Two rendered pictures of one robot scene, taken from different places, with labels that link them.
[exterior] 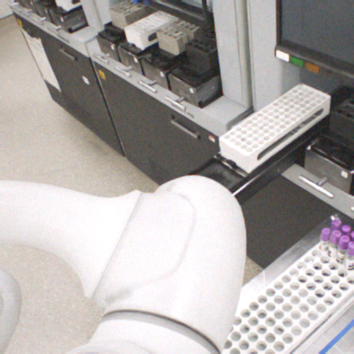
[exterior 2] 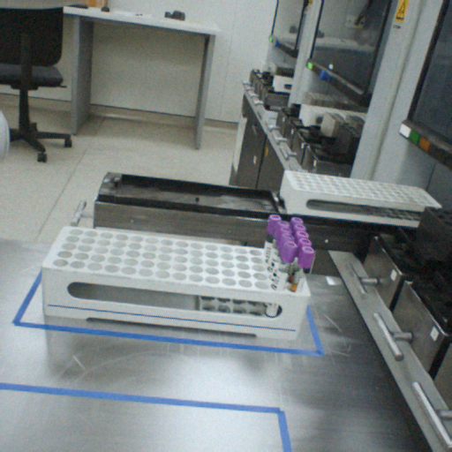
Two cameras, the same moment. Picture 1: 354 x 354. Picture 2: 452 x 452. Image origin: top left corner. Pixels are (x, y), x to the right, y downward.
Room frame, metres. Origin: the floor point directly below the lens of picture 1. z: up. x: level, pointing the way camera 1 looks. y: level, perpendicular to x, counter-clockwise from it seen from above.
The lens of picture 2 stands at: (-0.09, -0.36, 1.18)
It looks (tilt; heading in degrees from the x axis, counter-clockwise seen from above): 26 degrees down; 25
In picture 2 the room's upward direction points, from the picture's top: 10 degrees clockwise
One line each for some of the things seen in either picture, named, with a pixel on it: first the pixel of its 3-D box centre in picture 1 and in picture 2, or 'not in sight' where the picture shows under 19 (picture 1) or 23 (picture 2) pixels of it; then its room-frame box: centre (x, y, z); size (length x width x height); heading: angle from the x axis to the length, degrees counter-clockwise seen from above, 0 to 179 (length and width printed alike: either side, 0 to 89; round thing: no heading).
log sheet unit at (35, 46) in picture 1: (39, 60); (237, 140); (2.31, 0.76, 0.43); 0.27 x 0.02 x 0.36; 33
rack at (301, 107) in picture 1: (276, 126); (357, 202); (0.85, -0.20, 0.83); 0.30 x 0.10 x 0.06; 123
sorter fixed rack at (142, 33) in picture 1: (167, 24); (345, 123); (1.55, 0.03, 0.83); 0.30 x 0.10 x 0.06; 123
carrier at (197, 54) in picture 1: (200, 56); (345, 141); (1.24, -0.06, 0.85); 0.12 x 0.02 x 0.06; 34
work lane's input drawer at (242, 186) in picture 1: (225, 180); (264, 217); (0.75, -0.05, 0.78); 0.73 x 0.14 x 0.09; 123
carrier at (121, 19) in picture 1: (120, 19); (307, 103); (1.62, 0.19, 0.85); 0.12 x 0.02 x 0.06; 34
